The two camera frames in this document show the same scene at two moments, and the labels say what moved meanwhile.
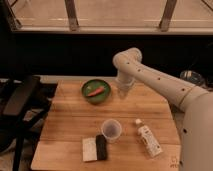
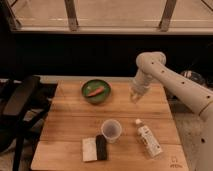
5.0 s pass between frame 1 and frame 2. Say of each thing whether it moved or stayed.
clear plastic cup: stayed
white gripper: moved
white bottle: stayed
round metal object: stayed
